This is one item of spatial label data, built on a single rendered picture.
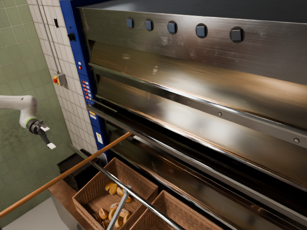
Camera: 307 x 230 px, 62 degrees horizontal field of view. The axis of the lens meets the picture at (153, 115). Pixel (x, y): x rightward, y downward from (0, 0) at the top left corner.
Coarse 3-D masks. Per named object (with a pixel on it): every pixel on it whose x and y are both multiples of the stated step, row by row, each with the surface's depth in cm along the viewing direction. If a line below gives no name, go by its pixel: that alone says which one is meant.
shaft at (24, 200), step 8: (112, 144) 188; (96, 152) 181; (88, 160) 176; (72, 168) 169; (64, 176) 165; (48, 184) 159; (32, 192) 154; (40, 192) 156; (24, 200) 150; (8, 208) 145; (16, 208) 148; (0, 216) 142
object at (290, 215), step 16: (96, 112) 190; (112, 112) 189; (128, 112) 189; (128, 128) 166; (144, 128) 167; (160, 128) 167; (176, 144) 149; (192, 144) 149; (208, 160) 135; (224, 160) 135; (240, 176) 123; (256, 176) 123; (272, 192) 113; (288, 192) 113; (304, 192) 113; (272, 208) 108; (304, 208) 105; (304, 224) 100
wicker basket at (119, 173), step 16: (112, 160) 229; (96, 176) 221; (128, 176) 220; (80, 192) 214; (96, 192) 228; (80, 208) 205; (96, 208) 216; (128, 208) 213; (144, 208) 192; (96, 224) 190; (128, 224) 184
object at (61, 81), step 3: (54, 75) 238; (57, 75) 235; (60, 75) 235; (63, 75) 237; (54, 78) 241; (60, 78) 236; (63, 78) 238; (57, 81) 239; (60, 81) 237; (63, 81) 239; (66, 81) 241; (60, 84) 238; (63, 84) 240
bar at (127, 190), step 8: (80, 152) 188; (96, 168) 174; (112, 176) 163; (120, 184) 157; (128, 192) 152; (144, 200) 144; (120, 208) 154; (152, 208) 140; (160, 216) 135; (112, 224) 153; (176, 224) 130
